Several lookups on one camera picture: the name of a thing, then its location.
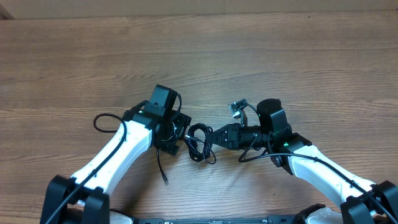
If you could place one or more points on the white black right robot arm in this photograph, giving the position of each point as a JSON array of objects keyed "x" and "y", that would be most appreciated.
[{"x": 360, "y": 200}]

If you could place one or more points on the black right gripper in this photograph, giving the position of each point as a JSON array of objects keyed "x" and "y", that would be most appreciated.
[{"x": 233, "y": 137}]

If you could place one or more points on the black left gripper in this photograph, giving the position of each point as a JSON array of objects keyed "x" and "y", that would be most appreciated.
[{"x": 181, "y": 120}]

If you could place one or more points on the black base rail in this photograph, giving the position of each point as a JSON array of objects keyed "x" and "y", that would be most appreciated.
[{"x": 271, "y": 219}]

